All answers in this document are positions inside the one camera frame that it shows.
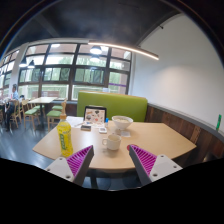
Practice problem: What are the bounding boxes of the black-framed picture stand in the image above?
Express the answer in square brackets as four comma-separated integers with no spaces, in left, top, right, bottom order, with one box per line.
[83,105,108,128]

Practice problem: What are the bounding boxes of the white ceramic bowl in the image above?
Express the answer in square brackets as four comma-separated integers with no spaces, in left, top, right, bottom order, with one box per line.
[111,115,134,132]

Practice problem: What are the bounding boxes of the small green wall item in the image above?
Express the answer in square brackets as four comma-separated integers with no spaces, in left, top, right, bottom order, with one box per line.
[215,113,223,132]

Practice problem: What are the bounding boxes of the white ceramic mug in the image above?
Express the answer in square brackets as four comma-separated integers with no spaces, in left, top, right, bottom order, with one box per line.
[101,133,123,152]

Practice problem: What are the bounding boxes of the green upholstered bench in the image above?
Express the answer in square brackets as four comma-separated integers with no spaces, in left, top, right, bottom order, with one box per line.
[76,90,149,123]

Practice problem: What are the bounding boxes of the white paper sheets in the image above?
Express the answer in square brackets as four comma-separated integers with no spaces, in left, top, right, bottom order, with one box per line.
[65,115,85,128]

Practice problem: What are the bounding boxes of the wooden chairs with green seats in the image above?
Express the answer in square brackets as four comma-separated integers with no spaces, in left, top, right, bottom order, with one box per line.
[0,98,68,133]

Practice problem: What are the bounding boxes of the light wooden dining table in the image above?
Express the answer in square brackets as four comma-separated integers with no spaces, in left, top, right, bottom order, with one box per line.
[27,96,59,126]

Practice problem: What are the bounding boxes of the person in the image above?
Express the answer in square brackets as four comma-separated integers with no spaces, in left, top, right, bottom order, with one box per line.
[3,83,20,132]

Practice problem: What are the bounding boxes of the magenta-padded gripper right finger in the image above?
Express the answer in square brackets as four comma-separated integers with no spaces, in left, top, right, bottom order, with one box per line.
[128,143,184,187]

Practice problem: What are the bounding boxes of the clear plastic packet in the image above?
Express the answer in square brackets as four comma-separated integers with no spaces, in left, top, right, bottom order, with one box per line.
[120,129,132,138]

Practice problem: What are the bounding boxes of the long linear ceiling lamp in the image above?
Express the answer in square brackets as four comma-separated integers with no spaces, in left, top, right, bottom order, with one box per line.
[87,39,160,61]

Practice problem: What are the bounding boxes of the yellow drink bottle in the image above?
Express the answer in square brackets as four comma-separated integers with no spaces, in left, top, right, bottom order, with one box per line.
[56,99,74,158]

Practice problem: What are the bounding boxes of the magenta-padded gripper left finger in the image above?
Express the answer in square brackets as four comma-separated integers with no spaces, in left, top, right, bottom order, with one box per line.
[44,144,95,187]

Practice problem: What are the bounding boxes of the pendant ceiling lights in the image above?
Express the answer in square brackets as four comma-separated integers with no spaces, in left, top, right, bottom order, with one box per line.
[18,44,104,70]

